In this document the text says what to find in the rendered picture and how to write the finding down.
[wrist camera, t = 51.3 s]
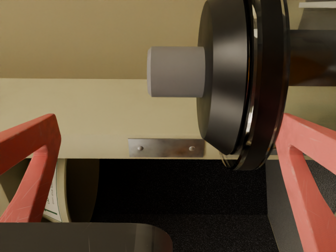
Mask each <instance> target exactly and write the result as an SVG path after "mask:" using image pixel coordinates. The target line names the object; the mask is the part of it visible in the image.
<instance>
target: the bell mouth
mask: <svg viewBox="0 0 336 252"><path fill-rule="evenodd" d="M99 171H100V159H99V158H58V159H57V162H56V167H55V171H54V176H53V179H52V183H51V186H50V190H49V194H48V197H47V201H46V204H45V208H44V211H43V215H42V217H43V218H45V219H47V220H49V221H51V222H53V223H90V221H91V218H92V215H93V212H94V208H95V204H96V199H97V192H98V184H99Z"/></svg>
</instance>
